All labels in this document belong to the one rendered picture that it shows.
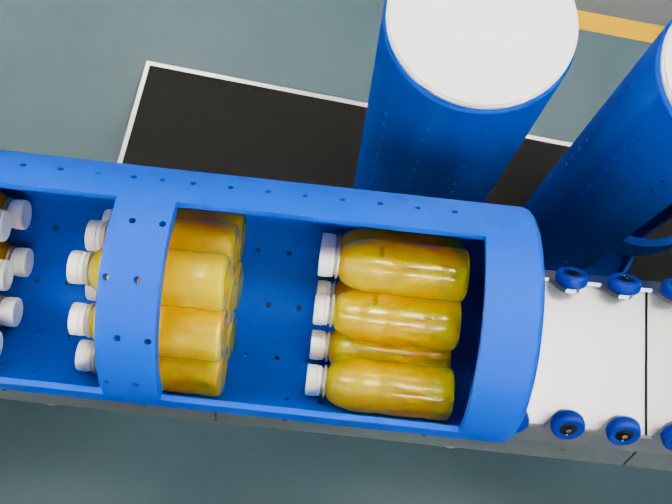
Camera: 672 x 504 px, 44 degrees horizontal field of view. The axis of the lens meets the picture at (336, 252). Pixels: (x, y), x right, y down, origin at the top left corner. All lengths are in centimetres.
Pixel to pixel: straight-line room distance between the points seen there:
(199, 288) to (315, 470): 119
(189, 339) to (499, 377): 35
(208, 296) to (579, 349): 55
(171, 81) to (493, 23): 113
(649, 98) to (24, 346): 94
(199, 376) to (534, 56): 64
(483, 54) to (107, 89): 138
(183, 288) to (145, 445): 120
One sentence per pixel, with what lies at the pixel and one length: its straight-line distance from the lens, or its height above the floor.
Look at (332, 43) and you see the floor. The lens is 239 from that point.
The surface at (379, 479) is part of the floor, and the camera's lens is 209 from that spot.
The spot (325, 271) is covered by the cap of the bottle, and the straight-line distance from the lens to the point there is 100.
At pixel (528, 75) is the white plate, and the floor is 104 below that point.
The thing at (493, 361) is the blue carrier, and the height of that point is 122.
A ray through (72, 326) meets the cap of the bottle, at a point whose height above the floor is 111.
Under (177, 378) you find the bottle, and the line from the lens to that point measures 103.
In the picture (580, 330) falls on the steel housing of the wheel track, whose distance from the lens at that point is 123.
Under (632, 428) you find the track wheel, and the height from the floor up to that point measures 98.
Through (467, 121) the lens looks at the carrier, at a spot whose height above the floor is 99.
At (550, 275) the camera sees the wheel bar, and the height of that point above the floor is 93.
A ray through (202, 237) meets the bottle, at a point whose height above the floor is 113.
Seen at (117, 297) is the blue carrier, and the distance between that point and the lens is 89.
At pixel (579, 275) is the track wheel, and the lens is 120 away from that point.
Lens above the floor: 208
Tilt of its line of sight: 75 degrees down
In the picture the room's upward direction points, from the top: 7 degrees clockwise
